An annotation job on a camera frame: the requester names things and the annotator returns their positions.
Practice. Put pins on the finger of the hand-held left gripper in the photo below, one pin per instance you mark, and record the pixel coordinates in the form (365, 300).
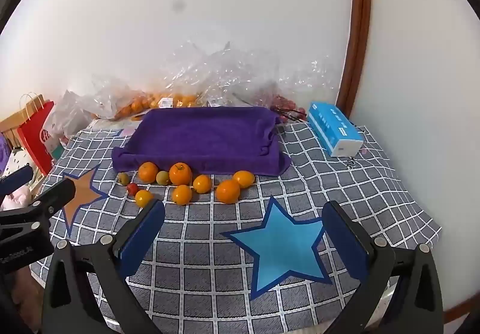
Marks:
(15, 178)
(56, 193)

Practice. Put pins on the red cherry tomato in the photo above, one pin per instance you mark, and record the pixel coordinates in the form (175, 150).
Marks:
(132, 189)

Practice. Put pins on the clear bag of red tomatoes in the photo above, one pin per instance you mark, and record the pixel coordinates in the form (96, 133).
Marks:
(287, 103)

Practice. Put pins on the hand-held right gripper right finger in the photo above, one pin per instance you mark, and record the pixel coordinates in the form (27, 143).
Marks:
(343, 240)

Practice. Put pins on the small green fruit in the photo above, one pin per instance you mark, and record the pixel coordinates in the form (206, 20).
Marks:
(162, 177)
(123, 178)

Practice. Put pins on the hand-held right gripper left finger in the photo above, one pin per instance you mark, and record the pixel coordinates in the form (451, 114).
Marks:
(144, 236)

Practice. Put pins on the white plastic bag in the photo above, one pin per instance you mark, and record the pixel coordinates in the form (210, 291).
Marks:
(69, 112)

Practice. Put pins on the blue tissue pack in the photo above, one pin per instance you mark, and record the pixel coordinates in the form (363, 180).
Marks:
(330, 123)

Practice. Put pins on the clear bag of oranges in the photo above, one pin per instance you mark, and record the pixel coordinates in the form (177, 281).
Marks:
(180, 99)
(131, 107)

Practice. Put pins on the brown wooden door frame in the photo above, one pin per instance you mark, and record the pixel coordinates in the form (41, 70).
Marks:
(358, 18)

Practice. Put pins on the purple towel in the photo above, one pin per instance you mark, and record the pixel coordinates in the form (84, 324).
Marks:
(202, 135)

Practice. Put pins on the red paper bag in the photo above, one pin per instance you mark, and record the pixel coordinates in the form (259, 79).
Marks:
(33, 142)

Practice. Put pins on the orange mandarin with stem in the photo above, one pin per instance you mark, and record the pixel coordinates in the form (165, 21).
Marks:
(180, 173)

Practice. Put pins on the white spotted cloth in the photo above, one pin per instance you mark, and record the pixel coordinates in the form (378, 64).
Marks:
(17, 161)

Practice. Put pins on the pink cloth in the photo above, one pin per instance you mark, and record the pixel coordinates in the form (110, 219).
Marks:
(17, 198)

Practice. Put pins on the brown paper bag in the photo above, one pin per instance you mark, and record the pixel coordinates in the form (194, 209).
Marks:
(11, 123)

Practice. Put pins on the grey checkered star tablecloth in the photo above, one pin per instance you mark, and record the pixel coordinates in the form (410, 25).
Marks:
(210, 244)

